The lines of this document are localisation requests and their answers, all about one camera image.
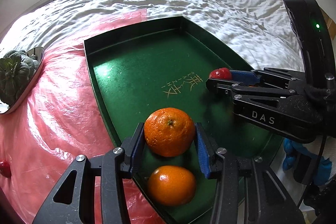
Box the large red apple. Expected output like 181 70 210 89
209 68 232 80

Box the large textured orange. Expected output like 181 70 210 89
144 107 195 157

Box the blue gloved right hand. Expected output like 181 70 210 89
282 137 335 186

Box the smooth orange in tray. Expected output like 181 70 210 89
147 165 197 206

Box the pink plastic sheet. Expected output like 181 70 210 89
0 9 169 224

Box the green rectangular tray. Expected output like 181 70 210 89
84 15 284 224

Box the small red apple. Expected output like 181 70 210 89
0 160 11 178

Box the white dark-rimmed plate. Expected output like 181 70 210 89
1 47 45 114

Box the dark green leafy vegetable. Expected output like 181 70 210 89
1 50 40 107

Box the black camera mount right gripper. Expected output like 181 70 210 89
283 0 335 89

